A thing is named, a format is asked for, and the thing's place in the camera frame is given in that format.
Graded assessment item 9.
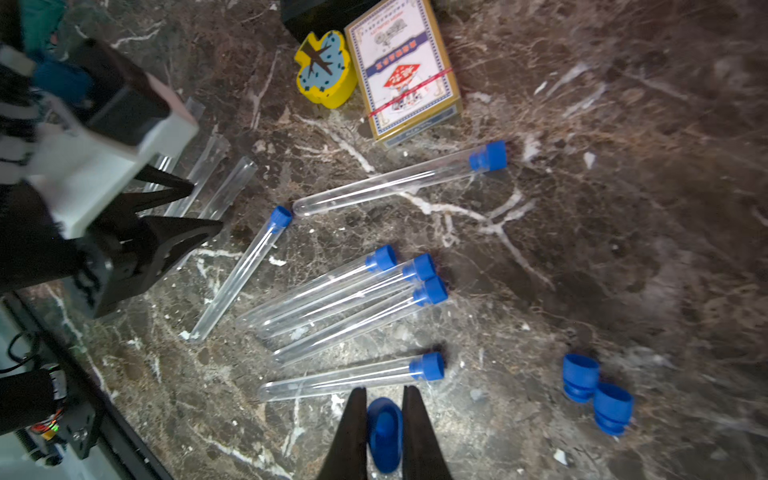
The clear test tube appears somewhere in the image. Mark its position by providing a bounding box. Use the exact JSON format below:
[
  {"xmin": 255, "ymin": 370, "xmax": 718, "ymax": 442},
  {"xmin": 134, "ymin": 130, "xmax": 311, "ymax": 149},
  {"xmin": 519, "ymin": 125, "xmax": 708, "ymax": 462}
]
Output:
[{"xmin": 150, "ymin": 97, "xmax": 206, "ymax": 174}]

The test tube with blue stopper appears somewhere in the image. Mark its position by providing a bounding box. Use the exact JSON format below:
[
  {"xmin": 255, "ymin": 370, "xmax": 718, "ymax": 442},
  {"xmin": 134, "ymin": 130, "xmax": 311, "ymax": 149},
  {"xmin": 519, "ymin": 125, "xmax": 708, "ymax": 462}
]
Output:
[
  {"xmin": 293, "ymin": 141, "xmax": 508, "ymax": 217},
  {"xmin": 272, "ymin": 277, "xmax": 448, "ymax": 366},
  {"xmin": 236, "ymin": 244, "xmax": 397, "ymax": 326},
  {"xmin": 237, "ymin": 253, "xmax": 437, "ymax": 338},
  {"xmin": 172, "ymin": 156, "xmax": 256, "ymax": 269},
  {"xmin": 188, "ymin": 206, "xmax": 293, "ymax": 342},
  {"xmin": 257, "ymin": 352, "xmax": 445, "ymax": 402},
  {"xmin": 164, "ymin": 135, "xmax": 230, "ymax": 217}
]

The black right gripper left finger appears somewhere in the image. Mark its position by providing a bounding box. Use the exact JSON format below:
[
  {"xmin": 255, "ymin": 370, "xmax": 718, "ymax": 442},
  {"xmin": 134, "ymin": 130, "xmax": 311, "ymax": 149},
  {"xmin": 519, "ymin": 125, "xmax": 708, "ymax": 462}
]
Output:
[{"xmin": 317, "ymin": 388, "xmax": 367, "ymax": 480}]

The yellow butterfly toy block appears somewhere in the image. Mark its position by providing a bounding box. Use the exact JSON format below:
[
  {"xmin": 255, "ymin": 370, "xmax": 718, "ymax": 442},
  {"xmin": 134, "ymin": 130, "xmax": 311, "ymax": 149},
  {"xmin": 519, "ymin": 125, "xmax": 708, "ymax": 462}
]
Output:
[{"xmin": 294, "ymin": 30, "xmax": 358, "ymax": 109}]

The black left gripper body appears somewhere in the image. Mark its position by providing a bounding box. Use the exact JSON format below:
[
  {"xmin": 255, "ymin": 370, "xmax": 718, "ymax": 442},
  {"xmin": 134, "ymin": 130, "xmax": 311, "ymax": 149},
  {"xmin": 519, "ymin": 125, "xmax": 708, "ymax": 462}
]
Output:
[{"xmin": 61, "ymin": 39, "xmax": 170, "ymax": 147}]

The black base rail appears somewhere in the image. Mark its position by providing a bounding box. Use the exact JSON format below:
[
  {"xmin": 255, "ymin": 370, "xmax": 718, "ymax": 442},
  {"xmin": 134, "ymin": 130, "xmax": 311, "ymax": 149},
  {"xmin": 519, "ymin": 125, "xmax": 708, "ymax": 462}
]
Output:
[{"xmin": 1, "ymin": 292, "xmax": 171, "ymax": 479}]

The playing card box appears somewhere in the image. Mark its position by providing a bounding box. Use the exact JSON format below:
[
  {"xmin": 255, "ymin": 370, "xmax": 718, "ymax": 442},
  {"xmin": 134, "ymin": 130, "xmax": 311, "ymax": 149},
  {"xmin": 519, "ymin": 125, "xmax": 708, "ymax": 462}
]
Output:
[{"xmin": 344, "ymin": 0, "xmax": 462, "ymax": 149}]

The folding chess board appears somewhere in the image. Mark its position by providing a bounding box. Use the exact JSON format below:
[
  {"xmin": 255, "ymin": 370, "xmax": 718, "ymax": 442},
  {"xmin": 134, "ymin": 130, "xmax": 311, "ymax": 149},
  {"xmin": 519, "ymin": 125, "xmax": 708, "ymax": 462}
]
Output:
[{"xmin": 279, "ymin": 0, "xmax": 379, "ymax": 43}]

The blue stopper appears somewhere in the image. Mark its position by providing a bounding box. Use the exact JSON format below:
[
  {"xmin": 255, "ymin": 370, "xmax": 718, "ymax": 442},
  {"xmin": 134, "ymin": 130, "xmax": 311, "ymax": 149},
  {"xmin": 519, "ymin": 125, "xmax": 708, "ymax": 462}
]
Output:
[
  {"xmin": 562, "ymin": 353, "xmax": 600, "ymax": 403},
  {"xmin": 367, "ymin": 397, "xmax": 404, "ymax": 474},
  {"xmin": 593, "ymin": 383, "xmax": 634, "ymax": 436}
]

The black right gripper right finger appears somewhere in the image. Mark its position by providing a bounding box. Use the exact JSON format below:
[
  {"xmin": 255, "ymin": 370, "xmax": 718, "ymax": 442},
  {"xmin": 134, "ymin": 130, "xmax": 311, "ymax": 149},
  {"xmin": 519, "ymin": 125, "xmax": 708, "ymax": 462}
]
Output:
[{"xmin": 401, "ymin": 386, "xmax": 452, "ymax": 480}]

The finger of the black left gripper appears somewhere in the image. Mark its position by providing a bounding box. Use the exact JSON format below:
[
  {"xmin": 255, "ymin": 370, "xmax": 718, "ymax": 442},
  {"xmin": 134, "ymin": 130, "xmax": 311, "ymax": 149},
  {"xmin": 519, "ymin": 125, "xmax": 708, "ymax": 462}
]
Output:
[
  {"xmin": 77, "ymin": 216, "xmax": 223, "ymax": 318},
  {"xmin": 119, "ymin": 165, "xmax": 194, "ymax": 214}
]

